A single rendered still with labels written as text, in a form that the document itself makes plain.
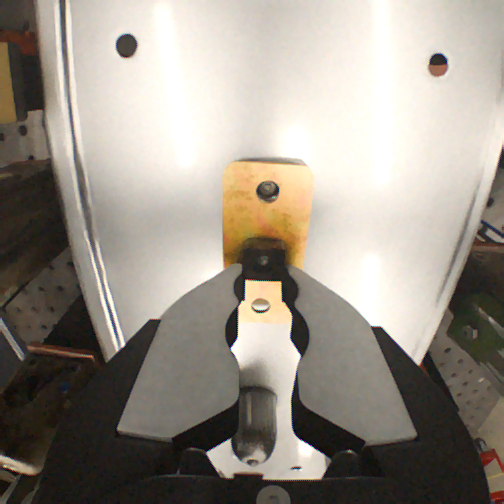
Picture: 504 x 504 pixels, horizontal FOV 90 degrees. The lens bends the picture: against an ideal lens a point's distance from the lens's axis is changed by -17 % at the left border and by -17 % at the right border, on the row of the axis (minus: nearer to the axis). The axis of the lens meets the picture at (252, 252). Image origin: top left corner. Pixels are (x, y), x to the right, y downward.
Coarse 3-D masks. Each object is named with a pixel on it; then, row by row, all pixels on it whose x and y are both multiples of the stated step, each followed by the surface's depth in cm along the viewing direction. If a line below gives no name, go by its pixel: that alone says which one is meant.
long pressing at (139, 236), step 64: (64, 0) 9; (128, 0) 10; (192, 0) 10; (256, 0) 10; (320, 0) 10; (384, 0) 9; (448, 0) 9; (64, 64) 10; (128, 64) 11; (192, 64) 11; (256, 64) 11; (320, 64) 11; (384, 64) 11; (448, 64) 10; (64, 128) 12; (128, 128) 12; (192, 128) 12; (256, 128) 12; (320, 128) 12; (384, 128) 12; (448, 128) 12; (64, 192) 13; (128, 192) 13; (192, 192) 13; (256, 192) 13; (320, 192) 13; (384, 192) 13; (448, 192) 13; (128, 256) 15; (192, 256) 15; (320, 256) 15; (384, 256) 15; (448, 256) 15; (128, 320) 17; (384, 320) 17; (256, 384) 20
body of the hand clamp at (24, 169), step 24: (0, 168) 18; (24, 168) 17; (48, 168) 17; (0, 192) 13; (24, 192) 14; (48, 192) 16; (0, 216) 12; (24, 216) 14; (48, 216) 16; (0, 240) 13; (24, 240) 14; (48, 240) 17; (0, 264) 13; (24, 264) 14; (48, 264) 17; (0, 288) 13
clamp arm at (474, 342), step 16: (464, 304) 18; (480, 304) 17; (496, 304) 17; (464, 320) 18; (480, 320) 16; (496, 320) 15; (448, 336) 19; (464, 336) 17; (480, 336) 16; (496, 336) 15; (464, 352) 18; (480, 352) 16; (496, 352) 15; (480, 368) 16; (496, 368) 15; (496, 384) 15
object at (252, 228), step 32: (224, 192) 12; (288, 192) 12; (224, 224) 13; (256, 224) 13; (288, 224) 13; (224, 256) 14; (256, 256) 13; (288, 256) 14; (256, 288) 15; (256, 320) 16; (288, 320) 16
